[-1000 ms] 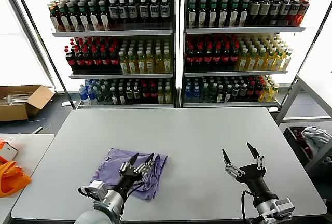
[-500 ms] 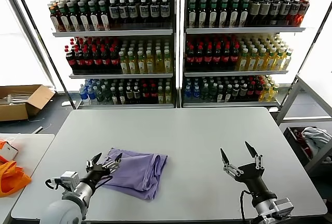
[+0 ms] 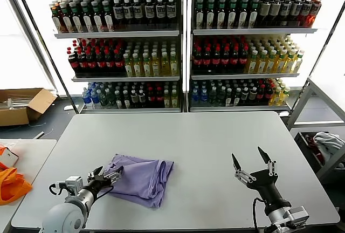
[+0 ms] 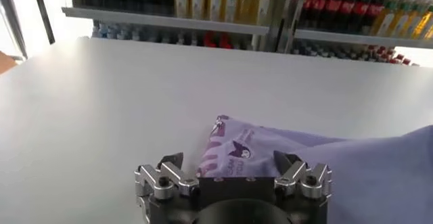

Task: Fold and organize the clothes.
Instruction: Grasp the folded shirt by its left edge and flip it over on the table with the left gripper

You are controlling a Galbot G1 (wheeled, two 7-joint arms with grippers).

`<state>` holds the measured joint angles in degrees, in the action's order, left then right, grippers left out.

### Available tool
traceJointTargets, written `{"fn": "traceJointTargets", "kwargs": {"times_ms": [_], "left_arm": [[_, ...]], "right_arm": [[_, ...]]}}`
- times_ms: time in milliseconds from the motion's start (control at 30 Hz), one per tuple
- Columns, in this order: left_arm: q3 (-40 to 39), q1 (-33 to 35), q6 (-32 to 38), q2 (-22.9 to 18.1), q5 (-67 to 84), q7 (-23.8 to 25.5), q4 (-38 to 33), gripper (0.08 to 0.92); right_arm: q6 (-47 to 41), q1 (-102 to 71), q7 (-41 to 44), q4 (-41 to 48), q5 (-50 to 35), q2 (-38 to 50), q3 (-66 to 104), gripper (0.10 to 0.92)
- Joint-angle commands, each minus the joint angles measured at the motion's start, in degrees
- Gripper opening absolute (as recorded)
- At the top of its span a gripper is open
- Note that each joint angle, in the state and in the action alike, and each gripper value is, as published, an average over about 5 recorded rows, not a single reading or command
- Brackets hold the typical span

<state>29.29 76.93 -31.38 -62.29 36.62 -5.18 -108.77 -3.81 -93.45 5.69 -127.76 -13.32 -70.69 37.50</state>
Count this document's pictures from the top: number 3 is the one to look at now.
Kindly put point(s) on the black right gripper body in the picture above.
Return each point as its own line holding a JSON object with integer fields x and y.
{"x": 265, "y": 187}

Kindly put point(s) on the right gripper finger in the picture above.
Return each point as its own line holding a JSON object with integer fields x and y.
{"x": 242, "y": 175}
{"x": 272, "y": 168}

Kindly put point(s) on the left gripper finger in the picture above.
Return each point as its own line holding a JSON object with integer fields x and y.
{"x": 113, "y": 176}
{"x": 96, "y": 172}

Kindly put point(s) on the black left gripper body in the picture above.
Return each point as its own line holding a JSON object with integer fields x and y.
{"x": 98, "y": 184}

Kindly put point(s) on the purple t-shirt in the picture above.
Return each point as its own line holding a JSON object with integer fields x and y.
{"x": 143, "y": 179}

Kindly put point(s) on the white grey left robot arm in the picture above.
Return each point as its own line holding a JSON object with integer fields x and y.
{"x": 64, "y": 216}

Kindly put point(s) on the black storage crate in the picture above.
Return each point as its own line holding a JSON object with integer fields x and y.
{"x": 303, "y": 142}

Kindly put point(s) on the red garment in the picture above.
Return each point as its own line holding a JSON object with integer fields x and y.
{"x": 321, "y": 158}

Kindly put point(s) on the white crumpled garment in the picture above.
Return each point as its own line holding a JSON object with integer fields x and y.
{"x": 327, "y": 142}

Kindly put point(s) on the white floor strip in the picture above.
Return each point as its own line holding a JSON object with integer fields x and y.
{"x": 40, "y": 134}

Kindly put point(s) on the small white floor object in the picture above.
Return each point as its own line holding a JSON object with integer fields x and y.
{"x": 69, "y": 107}

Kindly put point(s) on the yellow juice bottle white cap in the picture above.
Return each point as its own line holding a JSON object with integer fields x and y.
{"x": 146, "y": 66}
{"x": 137, "y": 66}
{"x": 271, "y": 64}
{"x": 275, "y": 96}
{"x": 165, "y": 66}
{"x": 175, "y": 99}
{"x": 167, "y": 99}
{"x": 252, "y": 65}
{"x": 289, "y": 64}
{"x": 128, "y": 66}
{"x": 283, "y": 95}
{"x": 261, "y": 65}
{"x": 297, "y": 64}
{"x": 155, "y": 66}
{"x": 174, "y": 65}
{"x": 280, "y": 64}

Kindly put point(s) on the water bottle blue label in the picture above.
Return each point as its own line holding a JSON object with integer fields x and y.
{"x": 194, "y": 96}
{"x": 95, "y": 100}
{"x": 87, "y": 100}
{"x": 203, "y": 96}

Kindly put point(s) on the cola bottle red cap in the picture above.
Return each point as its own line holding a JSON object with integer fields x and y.
{"x": 260, "y": 95}
{"x": 159, "y": 97}
{"x": 151, "y": 97}
{"x": 91, "y": 64}
{"x": 243, "y": 60}
{"x": 216, "y": 60}
{"x": 118, "y": 64}
{"x": 207, "y": 60}
{"x": 100, "y": 64}
{"x": 234, "y": 60}
{"x": 82, "y": 64}
{"x": 109, "y": 64}
{"x": 225, "y": 60}
{"x": 268, "y": 94}
{"x": 198, "y": 60}
{"x": 73, "y": 64}

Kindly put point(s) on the dark bottle white cap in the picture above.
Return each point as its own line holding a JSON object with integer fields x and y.
{"x": 237, "y": 96}
{"x": 134, "y": 98}
{"x": 118, "y": 100}
{"x": 126, "y": 99}
{"x": 142, "y": 98}
{"x": 253, "y": 95}
{"x": 245, "y": 95}

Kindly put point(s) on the orange cloth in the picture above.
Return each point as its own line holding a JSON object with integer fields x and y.
{"x": 13, "y": 187}

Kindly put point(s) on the orange white carton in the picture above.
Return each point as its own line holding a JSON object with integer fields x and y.
{"x": 9, "y": 158}

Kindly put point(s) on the open cardboard box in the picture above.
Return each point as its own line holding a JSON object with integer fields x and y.
{"x": 16, "y": 116}

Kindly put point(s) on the white strips bundle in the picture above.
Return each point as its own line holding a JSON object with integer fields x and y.
{"x": 21, "y": 102}

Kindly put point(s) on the grey metal bottle shelf rack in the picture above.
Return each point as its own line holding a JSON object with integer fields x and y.
{"x": 118, "y": 34}
{"x": 253, "y": 31}

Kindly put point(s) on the tea bottle green white label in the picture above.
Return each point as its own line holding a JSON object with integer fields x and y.
{"x": 110, "y": 22}
{"x": 253, "y": 16}
{"x": 221, "y": 16}
{"x": 78, "y": 23}
{"x": 199, "y": 16}
{"x": 89, "y": 23}
{"x": 243, "y": 16}
{"x": 99, "y": 22}
{"x": 210, "y": 16}
{"x": 67, "y": 23}
{"x": 232, "y": 16}

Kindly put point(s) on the reddish tea bottle white label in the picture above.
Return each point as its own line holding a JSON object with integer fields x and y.
{"x": 56, "y": 23}

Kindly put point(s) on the dark drink bottle beige label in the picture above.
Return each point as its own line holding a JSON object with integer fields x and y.
{"x": 265, "y": 10}
{"x": 274, "y": 10}

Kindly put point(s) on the dark drink bottle white label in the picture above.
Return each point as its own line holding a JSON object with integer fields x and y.
{"x": 160, "y": 11}
{"x": 285, "y": 10}
{"x": 128, "y": 12}
{"x": 138, "y": 12}
{"x": 171, "y": 11}
{"x": 295, "y": 9}
{"x": 150, "y": 11}
{"x": 305, "y": 9}
{"x": 118, "y": 12}

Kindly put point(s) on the red drink bottle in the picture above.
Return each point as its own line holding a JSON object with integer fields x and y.
{"x": 314, "y": 10}

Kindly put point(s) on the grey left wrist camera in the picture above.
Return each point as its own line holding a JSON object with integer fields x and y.
{"x": 73, "y": 183}

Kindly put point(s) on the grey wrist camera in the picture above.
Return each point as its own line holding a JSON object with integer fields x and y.
{"x": 73, "y": 183}
{"x": 296, "y": 215}

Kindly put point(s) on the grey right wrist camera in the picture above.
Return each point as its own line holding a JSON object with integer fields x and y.
{"x": 296, "y": 215}

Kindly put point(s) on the grey metal frame table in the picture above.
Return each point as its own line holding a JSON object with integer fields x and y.
{"x": 300, "y": 103}

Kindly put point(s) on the black metal frame pole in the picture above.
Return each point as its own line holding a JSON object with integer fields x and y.
{"x": 58, "y": 74}
{"x": 323, "y": 42}

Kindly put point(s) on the grey metal frame post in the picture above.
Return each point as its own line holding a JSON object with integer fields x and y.
{"x": 33, "y": 43}

